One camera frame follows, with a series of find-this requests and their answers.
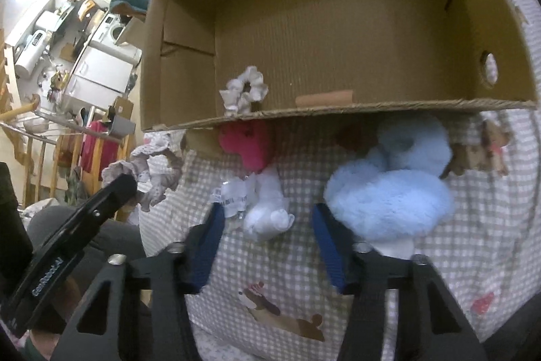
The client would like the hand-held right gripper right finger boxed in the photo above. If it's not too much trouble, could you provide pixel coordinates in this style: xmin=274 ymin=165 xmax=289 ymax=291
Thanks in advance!
xmin=312 ymin=202 xmax=491 ymax=361

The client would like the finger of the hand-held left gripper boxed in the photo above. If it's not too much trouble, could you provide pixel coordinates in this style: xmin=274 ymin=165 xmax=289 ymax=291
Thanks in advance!
xmin=29 ymin=174 xmax=139 ymax=258

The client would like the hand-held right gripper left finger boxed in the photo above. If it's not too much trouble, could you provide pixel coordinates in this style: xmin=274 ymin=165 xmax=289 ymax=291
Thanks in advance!
xmin=51 ymin=202 xmax=227 ymax=361

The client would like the grey patterned scrunchie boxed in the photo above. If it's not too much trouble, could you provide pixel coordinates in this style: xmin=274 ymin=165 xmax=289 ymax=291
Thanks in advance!
xmin=101 ymin=131 xmax=185 ymax=213

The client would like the white plush toy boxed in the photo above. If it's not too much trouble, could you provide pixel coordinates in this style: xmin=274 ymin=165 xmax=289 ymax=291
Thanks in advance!
xmin=211 ymin=166 xmax=296 ymax=242

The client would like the light blue plush toy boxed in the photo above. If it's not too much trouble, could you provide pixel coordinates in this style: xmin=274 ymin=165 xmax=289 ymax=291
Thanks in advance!
xmin=323 ymin=113 xmax=457 ymax=260

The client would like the white scrunchie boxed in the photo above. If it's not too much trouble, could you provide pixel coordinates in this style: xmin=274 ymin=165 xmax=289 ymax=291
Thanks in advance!
xmin=219 ymin=66 xmax=269 ymax=117

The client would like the brown cardboard box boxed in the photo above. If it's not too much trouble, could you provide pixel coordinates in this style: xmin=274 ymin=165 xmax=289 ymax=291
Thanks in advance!
xmin=139 ymin=0 xmax=537 ymax=132

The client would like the dark grey cloth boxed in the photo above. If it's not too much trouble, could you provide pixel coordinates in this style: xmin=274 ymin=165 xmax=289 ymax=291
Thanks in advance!
xmin=24 ymin=205 xmax=146 ymax=260

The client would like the pink hanging cloth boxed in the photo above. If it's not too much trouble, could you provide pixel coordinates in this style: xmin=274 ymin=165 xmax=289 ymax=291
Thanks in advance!
xmin=79 ymin=120 xmax=120 ymax=176

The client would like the checked printed blanket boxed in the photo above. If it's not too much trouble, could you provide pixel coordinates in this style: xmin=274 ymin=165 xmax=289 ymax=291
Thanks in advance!
xmin=139 ymin=0 xmax=541 ymax=354

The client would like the wooden rack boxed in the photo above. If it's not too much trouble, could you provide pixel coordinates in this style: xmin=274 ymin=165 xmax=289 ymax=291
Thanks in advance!
xmin=23 ymin=130 xmax=133 ymax=203

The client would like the white cabinet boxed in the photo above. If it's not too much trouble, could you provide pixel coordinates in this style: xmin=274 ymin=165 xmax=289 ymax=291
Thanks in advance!
xmin=58 ymin=47 xmax=137 ymax=113

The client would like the white washing machine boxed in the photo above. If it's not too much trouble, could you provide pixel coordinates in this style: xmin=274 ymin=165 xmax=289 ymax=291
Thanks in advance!
xmin=90 ymin=13 xmax=143 ymax=66

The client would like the white kitchen appliance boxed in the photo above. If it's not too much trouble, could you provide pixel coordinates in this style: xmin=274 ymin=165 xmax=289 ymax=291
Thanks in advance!
xmin=14 ymin=29 xmax=48 ymax=79

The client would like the brown teddy bear plush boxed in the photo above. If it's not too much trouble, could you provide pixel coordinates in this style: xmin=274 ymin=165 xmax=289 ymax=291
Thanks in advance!
xmin=440 ymin=117 xmax=512 ymax=178

